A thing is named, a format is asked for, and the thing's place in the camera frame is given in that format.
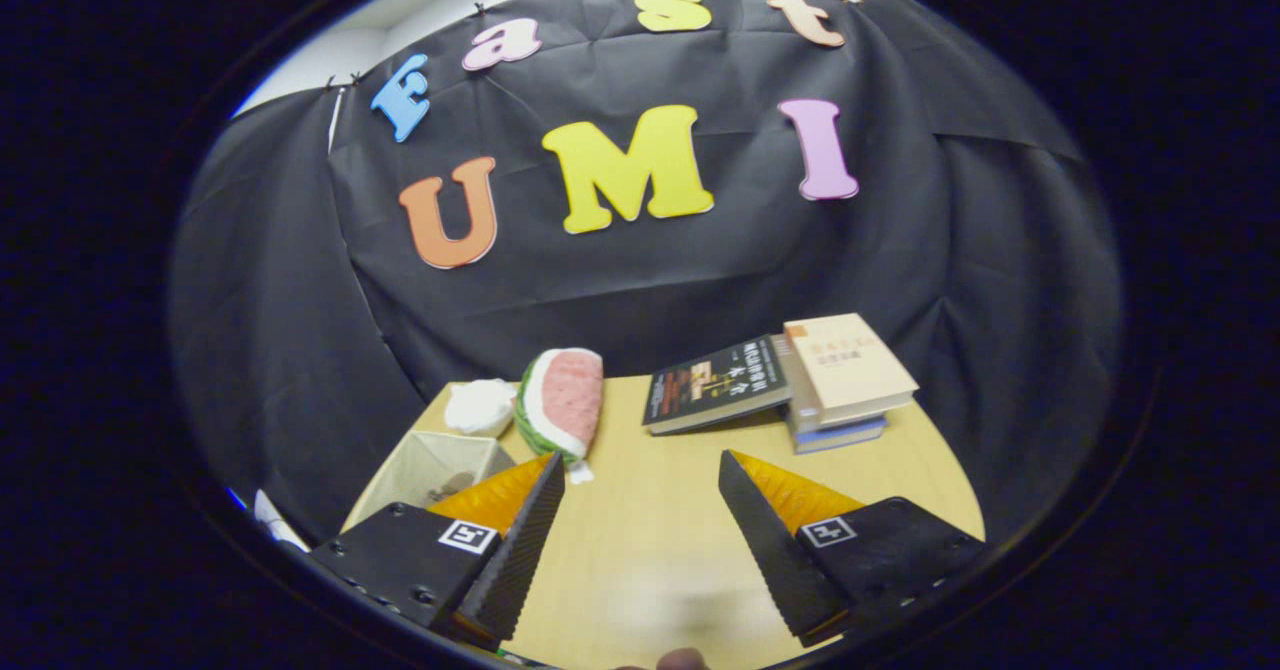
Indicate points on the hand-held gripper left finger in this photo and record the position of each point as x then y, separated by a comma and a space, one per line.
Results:
520, 555

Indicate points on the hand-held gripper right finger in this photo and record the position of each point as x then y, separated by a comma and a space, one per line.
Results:
770, 555

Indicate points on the grey fabric storage box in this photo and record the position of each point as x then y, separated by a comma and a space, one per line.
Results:
400, 470

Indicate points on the blue cover book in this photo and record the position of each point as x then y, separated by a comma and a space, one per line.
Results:
840, 445

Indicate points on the white cover book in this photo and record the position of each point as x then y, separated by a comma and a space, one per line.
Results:
840, 430

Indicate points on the white plush toy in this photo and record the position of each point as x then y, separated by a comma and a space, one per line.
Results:
480, 405

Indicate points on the watermelon slice plush toy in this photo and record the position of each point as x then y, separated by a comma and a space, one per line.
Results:
565, 400

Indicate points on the black cover book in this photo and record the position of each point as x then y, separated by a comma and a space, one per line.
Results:
715, 380

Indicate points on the beige cover book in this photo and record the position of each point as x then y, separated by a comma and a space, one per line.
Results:
845, 360

